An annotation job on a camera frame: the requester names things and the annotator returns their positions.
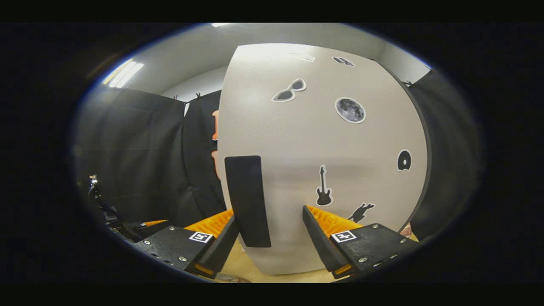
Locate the grey cabinet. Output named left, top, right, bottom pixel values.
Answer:
left=374, top=59, right=433, bottom=232

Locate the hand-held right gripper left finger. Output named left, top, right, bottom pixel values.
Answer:
left=134, top=208, right=241, bottom=280

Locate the white cabinet door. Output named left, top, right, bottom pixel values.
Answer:
left=217, top=42, right=429, bottom=276

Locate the black door handle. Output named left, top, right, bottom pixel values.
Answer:
left=224, top=155, right=272, bottom=248

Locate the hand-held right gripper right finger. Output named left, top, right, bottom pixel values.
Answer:
left=303, top=205, right=421, bottom=280

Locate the black backdrop cloth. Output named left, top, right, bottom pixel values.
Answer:
left=72, top=68, right=483, bottom=243

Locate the clear plastic bottle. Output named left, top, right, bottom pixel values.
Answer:
left=216, top=273, right=251, bottom=283

